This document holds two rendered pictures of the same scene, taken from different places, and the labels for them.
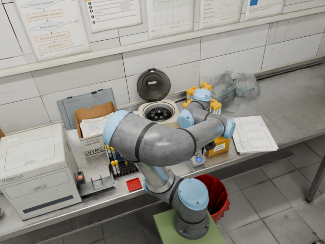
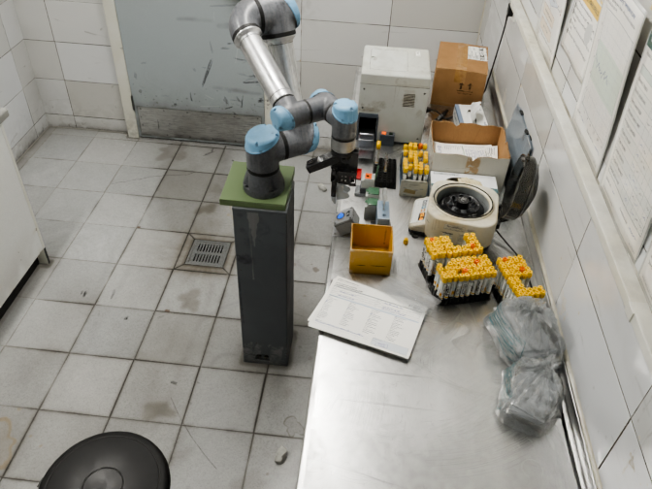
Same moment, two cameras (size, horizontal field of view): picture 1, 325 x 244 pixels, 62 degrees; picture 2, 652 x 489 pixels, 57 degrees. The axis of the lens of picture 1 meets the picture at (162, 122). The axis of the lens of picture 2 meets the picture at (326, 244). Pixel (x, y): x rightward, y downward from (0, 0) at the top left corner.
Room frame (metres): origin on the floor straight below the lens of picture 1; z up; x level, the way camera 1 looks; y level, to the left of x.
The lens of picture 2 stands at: (1.49, -1.70, 2.19)
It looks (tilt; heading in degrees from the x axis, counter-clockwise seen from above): 41 degrees down; 111
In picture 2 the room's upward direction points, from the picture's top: 3 degrees clockwise
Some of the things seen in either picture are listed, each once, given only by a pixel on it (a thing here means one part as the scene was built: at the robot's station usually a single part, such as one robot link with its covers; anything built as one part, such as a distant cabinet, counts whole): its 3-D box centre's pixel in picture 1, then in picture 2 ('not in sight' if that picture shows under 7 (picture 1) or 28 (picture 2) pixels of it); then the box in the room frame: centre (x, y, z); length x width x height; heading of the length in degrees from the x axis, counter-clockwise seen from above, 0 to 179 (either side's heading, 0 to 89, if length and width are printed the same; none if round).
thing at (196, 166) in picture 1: (195, 157); (352, 221); (1.00, -0.16, 0.92); 0.13 x 0.07 x 0.08; 17
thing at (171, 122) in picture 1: (159, 120); (455, 212); (1.31, 0.01, 0.94); 0.30 x 0.24 x 0.12; 8
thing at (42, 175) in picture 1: (45, 169); (392, 95); (0.90, 0.58, 1.03); 0.31 x 0.27 x 0.30; 107
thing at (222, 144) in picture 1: (213, 140); (371, 249); (1.11, -0.28, 0.92); 0.13 x 0.13 x 0.10; 19
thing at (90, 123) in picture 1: (99, 128); (466, 154); (1.27, 0.38, 0.95); 0.29 x 0.25 x 0.15; 17
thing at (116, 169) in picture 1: (124, 161); (385, 163); (1.00, 0.22, 0.93); 0.17 x 0.09 x 0.11; 106
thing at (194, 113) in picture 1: (194, 116); (322, 107); (0.86, -0.13, 1.30); 0.11 x 0.11 x 0.08; 53
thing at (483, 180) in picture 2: not in sight; (463, 187); (1.30, 0.19, 0.92); 0.24 x 0.12 x 0.10; 17
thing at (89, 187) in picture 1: (93, 185); (366, 139); (0.86, 0.36, 0.92); 0.21 x 0.07 x 0.05; 107
